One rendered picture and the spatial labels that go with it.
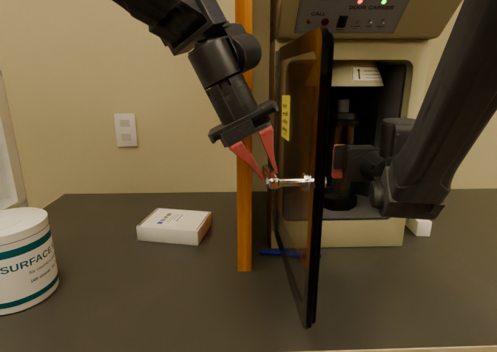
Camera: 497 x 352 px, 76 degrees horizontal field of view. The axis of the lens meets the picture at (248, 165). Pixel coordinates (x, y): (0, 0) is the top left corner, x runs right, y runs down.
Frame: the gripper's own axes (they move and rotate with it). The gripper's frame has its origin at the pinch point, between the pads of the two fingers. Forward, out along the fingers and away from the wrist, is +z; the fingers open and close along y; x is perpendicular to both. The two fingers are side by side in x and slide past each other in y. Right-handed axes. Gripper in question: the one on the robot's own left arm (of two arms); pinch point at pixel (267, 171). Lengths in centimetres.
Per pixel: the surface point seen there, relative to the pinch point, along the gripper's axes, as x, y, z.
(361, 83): -23.0, -25.9, -1.6
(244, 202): -13.5, 7.1, 7.8
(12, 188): -63, 82, -16
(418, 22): -16.3, -37.3, -8.2
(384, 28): -17.3, -31.4, -10.0
